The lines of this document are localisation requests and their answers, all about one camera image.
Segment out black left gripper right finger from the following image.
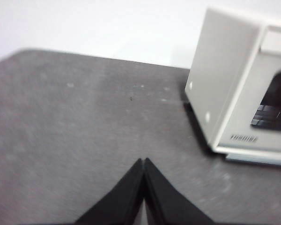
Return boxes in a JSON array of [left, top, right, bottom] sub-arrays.
[[144, 157, 214, 225]]

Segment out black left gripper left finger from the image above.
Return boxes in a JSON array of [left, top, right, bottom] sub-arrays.
[[74, 158, 145, 225]]

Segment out oven door with beige handle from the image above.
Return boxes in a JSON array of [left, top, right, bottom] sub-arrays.
[[210, 23, 281, 154]]

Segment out silver oven crumb tray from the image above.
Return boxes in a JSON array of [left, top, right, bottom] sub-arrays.
[[226, 151, 281, 167]]

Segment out cream white toaster oven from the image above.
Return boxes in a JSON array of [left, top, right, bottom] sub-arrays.
[[184, 7, 281, 167]]

